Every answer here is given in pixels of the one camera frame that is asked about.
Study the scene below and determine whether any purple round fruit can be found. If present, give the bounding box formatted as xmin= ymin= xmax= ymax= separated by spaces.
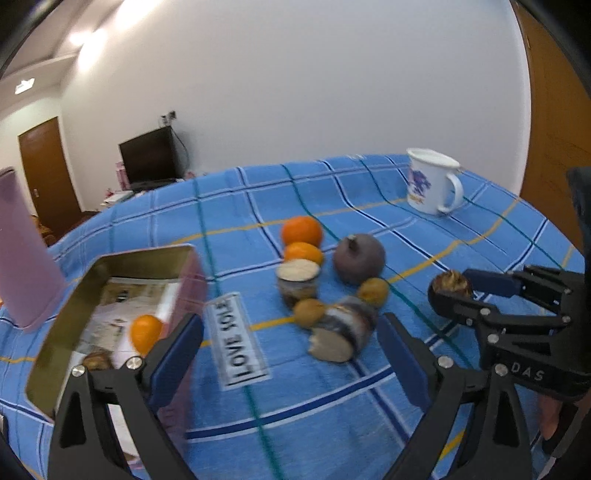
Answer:
xmin=333 ymin=234 xmax=386 ymax=285

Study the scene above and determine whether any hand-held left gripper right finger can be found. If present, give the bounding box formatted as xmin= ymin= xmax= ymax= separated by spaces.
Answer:
xmin=378 ymin=312 xmax=546 ymax=480

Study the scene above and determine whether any brown sofa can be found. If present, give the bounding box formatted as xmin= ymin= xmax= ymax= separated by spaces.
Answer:
xmin=30 ymin=215 xmax=57 ymax=246

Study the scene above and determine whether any white printed mug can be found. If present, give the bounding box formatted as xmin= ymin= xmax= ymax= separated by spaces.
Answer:
xmin=405 ymin=148 xmax=464 ymax=216

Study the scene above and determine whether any television stand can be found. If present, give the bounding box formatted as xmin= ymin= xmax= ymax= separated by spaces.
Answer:
xmin=99 ymin=182 xmax=158 ymax=212

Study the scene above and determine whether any pink metal tin box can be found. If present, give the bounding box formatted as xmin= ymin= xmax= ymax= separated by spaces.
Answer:
xmin=25 ymin=244 xmax=208 ymax=469

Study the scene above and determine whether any wooden wardrobe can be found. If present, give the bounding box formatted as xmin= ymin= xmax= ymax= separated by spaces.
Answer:
xmin=512 ymin=0 xmax=591 ymax=259

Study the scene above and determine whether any small brown fruit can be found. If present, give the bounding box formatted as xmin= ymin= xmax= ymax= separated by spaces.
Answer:
xmin=293 ymin=298 xmax=327 ymax=328
xmin=358 ymin=277 xmax=390 ymax=309

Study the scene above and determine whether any person's right hand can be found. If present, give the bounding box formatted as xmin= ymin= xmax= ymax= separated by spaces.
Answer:
xmin=538 ymin=394 xmax=573 ymax=455

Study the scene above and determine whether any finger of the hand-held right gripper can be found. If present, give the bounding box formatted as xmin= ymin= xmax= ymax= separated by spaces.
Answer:
xmin=464 ymin=265 xmax=586 ymax=319
xmin=428 ymin=288 xmax=573 ymax=344

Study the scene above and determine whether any orange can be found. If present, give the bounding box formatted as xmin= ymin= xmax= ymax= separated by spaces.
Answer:
xmin=281 ymin=216 xmax=324 ymax=247
xmin=283 ymin=242 xmax=324 ymax=267
xmin=129 ymin=315 xmax=164 ymax=357

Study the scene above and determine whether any blue plaid blanket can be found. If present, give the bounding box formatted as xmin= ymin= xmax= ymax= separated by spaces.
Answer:
xmin=0 ymin=154 xmax=587 ymax=480

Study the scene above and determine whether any cork lid jar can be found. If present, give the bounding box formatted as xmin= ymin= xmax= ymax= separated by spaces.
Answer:
xmin=276 ymin=259 xmax=321 ymax=308
xmin=308 ymin=296 xmax=379 ymax=364

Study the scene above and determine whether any brown wooden door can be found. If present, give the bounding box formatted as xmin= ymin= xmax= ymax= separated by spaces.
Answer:
xmin=17 ymin=117 xmax=83 ymax=236

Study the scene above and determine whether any pink bottle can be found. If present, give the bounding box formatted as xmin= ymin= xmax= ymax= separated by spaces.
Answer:
xmin=0 ymin=167 xmax=65 ymax=329

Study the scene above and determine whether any black television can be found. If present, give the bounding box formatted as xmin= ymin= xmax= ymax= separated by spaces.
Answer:
xmin=119 ymin=127 xmax=178 ymax=185

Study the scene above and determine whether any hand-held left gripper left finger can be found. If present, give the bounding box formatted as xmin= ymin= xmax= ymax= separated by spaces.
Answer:
xmin=47 ymin=312 xmax=205 ymax=480

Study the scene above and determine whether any dried brown fruit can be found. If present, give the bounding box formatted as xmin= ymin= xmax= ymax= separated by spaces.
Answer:
xmin=82 ymin=351 xmax=114 ymax=371
xmin=434 ymin=271 xmax=474 ymax=298

